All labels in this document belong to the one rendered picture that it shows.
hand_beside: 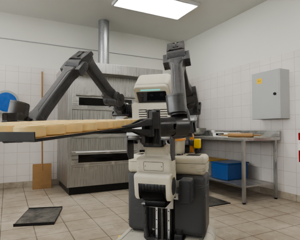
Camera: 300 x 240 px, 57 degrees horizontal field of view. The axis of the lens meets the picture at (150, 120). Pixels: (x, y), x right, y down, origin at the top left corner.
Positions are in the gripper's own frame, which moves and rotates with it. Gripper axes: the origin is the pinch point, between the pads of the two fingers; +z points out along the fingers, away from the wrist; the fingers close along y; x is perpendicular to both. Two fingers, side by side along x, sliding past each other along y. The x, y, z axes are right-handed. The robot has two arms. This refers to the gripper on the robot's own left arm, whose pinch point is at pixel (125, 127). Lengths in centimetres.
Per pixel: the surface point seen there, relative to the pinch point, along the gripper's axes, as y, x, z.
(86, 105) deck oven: -28, 357, -83
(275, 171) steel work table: 73, 201, -313
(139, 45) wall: -163, 462, -225
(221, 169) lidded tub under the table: 73, 257, -263
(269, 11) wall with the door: -168, 222, -333
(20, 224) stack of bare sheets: 101, 245, 17
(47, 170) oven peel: 79, 432, -33
